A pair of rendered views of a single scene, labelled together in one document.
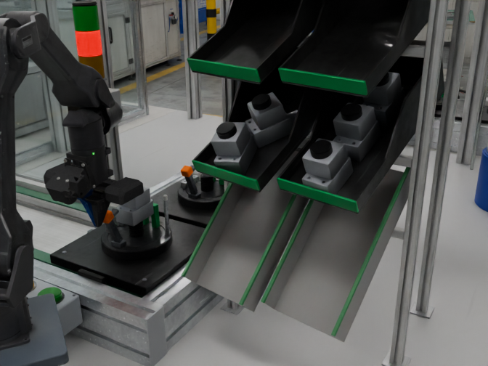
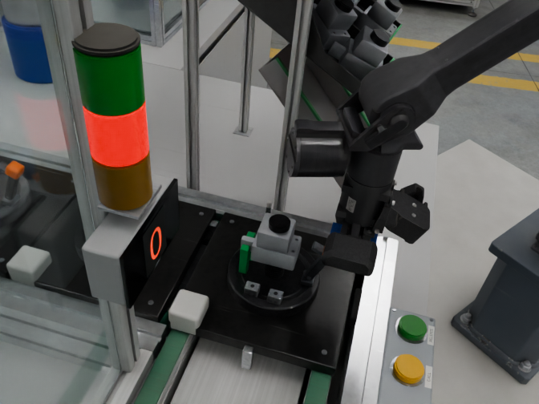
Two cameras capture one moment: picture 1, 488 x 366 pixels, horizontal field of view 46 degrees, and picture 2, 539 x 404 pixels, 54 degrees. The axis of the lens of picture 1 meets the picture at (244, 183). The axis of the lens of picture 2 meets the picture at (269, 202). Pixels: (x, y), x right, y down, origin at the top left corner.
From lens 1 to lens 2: 140 cm
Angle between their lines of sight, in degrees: 88
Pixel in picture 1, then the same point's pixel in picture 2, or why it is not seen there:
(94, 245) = (295, 323)
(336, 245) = not seen: hidden behind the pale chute
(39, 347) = not seen: outside the picture
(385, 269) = (182, 144)
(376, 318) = (261, 152)
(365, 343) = not seen: hidden behind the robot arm
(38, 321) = (528, 236)
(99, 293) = (373, 293)
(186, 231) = (229, 240)
